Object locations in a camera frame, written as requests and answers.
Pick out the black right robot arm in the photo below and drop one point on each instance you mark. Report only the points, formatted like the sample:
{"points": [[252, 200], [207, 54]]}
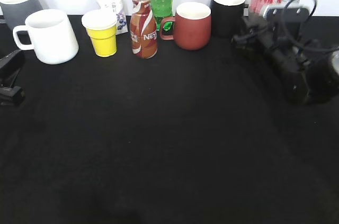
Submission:
{"points": [[304, 79]]}

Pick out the white blueberry drink carton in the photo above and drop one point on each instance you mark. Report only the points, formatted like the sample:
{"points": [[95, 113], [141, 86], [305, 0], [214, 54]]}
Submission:
{"points": [[116, 7]]}

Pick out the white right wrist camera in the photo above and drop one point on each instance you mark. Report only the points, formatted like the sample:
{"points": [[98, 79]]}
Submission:
{"points": [[273, 13]]}

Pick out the yellow paper cup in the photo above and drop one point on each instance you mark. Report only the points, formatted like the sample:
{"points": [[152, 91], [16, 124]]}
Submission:
{"points": [[101, 29]]}

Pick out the black ceramic mug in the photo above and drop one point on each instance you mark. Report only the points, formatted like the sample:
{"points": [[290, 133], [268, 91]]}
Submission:
{"points": [[226, 16]]}

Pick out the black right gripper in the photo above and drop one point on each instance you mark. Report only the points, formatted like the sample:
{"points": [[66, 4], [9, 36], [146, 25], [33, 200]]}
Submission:
{"points": [[266, 39]]}

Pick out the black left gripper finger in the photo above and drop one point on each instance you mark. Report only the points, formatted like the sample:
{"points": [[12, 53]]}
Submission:
{"points": [[11, 63], [11, 95]]}

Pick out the grey ceramic mug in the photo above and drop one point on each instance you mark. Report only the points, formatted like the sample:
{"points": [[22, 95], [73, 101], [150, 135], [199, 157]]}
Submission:
{"points": [[15, 12]]}

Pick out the brown Nestle coffee bottle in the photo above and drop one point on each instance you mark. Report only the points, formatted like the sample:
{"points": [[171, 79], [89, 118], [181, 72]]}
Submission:
{"points": [[143, 30]]}

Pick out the white ceramic mug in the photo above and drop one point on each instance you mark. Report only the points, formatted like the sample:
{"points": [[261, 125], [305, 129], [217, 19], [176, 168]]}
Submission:
{"points": [[51, 34]]}

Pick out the red ceramic mug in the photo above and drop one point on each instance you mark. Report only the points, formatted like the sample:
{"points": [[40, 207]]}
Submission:
{"points": [[192, 26]]}

